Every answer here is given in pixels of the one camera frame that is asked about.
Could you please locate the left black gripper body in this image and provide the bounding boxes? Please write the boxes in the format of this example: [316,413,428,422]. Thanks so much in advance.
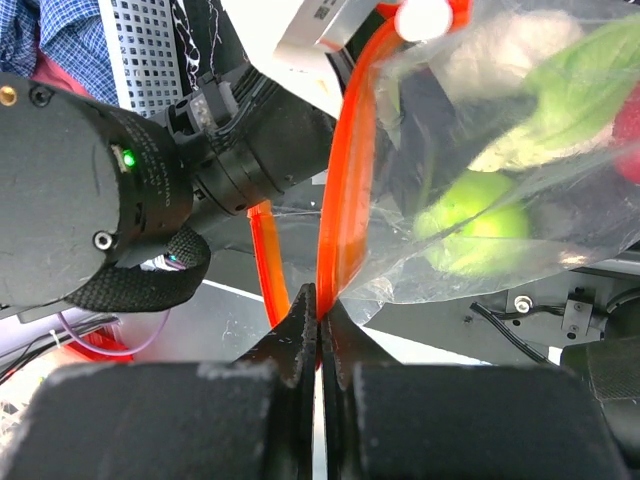
[151,64,336,230]

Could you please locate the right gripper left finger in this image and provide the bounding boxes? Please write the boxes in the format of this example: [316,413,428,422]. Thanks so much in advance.
[1,284,318,479]

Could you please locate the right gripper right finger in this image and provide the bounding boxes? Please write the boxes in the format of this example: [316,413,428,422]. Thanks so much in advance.
[319,304,630,479]

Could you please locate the clear zip top bag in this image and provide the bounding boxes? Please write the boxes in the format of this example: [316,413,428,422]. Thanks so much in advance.
[249,1,639,324]

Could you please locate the fake green white cabbage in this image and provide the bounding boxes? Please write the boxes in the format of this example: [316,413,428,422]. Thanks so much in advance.
[432,10,639,172]

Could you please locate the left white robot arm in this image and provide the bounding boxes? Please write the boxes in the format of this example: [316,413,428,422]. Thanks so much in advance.
[1,65,334,318]

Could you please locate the fake green apple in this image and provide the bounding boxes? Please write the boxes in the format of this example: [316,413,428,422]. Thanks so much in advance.
[413,170,530,277]

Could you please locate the fake red fruit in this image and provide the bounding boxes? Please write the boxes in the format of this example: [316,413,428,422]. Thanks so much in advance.
[613,86,639,184]

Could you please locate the white laundry basket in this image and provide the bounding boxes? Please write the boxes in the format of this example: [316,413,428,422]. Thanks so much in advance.
[99,0,183,118]

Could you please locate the blue checkered cloth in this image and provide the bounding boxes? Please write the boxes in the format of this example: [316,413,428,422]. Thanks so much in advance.
[1,1,118,105]

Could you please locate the dark red cloth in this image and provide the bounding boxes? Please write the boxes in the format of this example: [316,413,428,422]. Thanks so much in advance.
[31,51,91,98]

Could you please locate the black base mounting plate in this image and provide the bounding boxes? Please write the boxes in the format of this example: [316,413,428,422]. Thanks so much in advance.
[364,252,639,364]

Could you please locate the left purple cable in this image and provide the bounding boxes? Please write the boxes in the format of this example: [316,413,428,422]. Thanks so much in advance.
[54,307,171,359]

